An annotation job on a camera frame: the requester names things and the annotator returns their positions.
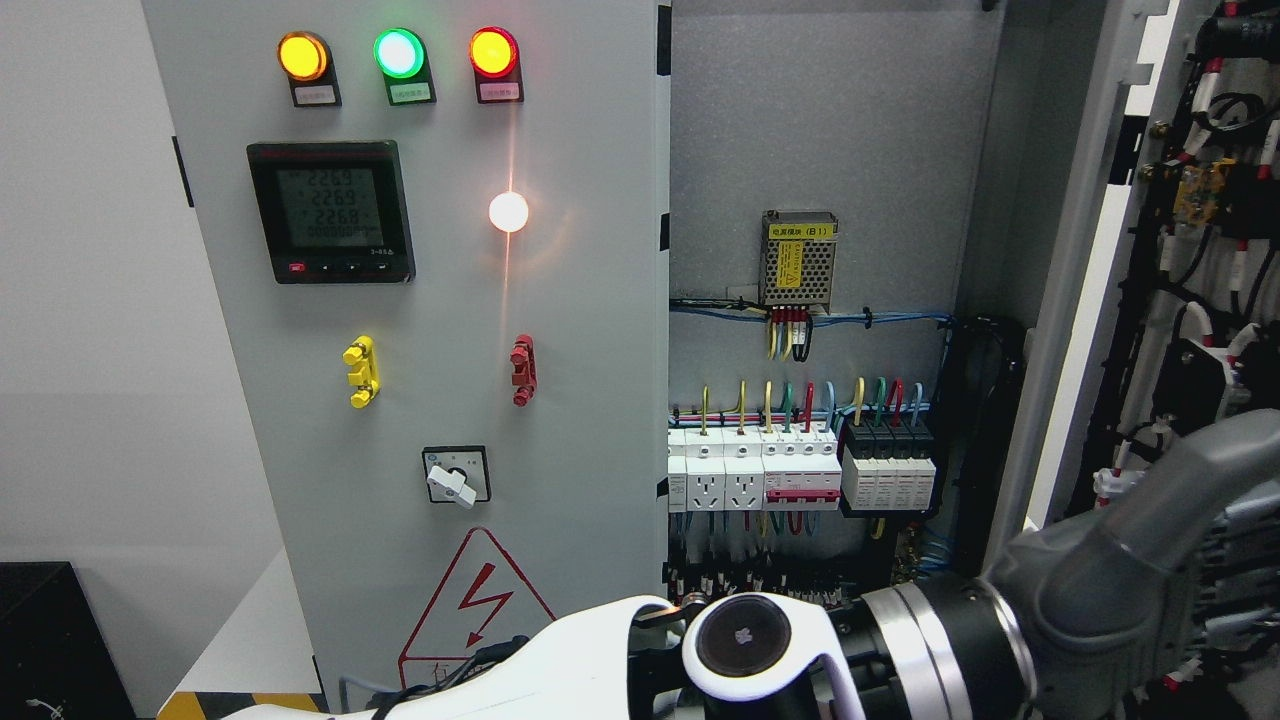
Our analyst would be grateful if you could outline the white glowing indicator lamp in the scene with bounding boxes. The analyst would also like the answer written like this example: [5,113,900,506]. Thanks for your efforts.
[488,190,530,234]

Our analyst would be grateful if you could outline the relay terminal row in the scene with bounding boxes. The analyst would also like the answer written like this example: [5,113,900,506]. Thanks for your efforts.
[660,559,872,609]

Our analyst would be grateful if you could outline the white rotary selector switch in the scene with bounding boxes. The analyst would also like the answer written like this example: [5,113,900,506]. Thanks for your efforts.
[421,445,492,509]

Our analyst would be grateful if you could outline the white socket breaker row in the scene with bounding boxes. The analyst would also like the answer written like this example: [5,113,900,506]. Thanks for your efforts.
[666,423,841,514]

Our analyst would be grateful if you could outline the red terminal post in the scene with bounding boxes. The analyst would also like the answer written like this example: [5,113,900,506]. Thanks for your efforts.
[509,334,538,407]

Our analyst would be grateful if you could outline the metal mesh power supply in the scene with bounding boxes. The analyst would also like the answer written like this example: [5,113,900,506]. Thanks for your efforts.
[758,209,838,310]

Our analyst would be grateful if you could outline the black surge protector block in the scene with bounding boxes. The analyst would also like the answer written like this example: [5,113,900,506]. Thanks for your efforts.
[838,421,937,518]

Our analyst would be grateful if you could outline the black corrugated cable conduit right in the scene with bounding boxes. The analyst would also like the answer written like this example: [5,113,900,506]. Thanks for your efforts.
[945,315,1027,577]

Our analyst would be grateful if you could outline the grey cabinet door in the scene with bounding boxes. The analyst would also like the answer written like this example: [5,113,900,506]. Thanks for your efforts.
[956,1,1277,574]
[143,1,668,700]

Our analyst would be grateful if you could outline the yellow indicator lamp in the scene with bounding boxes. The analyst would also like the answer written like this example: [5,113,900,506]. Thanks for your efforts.
[276,31,330,83]

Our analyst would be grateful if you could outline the black box at left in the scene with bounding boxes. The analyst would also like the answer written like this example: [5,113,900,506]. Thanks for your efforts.
[1,562,134,719]

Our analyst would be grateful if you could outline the green indicator lamp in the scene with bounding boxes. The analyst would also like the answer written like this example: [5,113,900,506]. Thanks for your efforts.
[372,27,428,79]

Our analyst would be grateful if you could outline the grey electrical cabinet body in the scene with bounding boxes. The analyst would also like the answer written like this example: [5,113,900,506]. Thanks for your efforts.
[655,0,1111,720]

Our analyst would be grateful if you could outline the black digital power meter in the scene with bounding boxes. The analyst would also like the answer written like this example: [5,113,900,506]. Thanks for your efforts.
[246,140,415,284]

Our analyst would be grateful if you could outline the red electric warning sticker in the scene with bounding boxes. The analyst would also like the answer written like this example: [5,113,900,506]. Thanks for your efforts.
[397,527,556,685]

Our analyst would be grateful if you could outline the red indicator lamp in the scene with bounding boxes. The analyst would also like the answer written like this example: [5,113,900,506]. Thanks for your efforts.
[468,26,518,79]

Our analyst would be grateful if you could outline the yellow terminal post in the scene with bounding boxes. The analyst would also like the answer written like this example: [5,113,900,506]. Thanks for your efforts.
[342,334,381,409]

